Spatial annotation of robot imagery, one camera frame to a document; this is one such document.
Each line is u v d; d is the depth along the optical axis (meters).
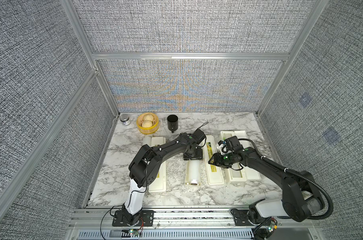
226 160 0.74
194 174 0.80
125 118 1.10
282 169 0.47
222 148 0.79
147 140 1.00
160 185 0.77
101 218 0.72
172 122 1.03
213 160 0.79
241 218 0.73
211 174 0.86
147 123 1.05
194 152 0.77
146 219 0.73
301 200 0.42
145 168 0.50
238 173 0.81
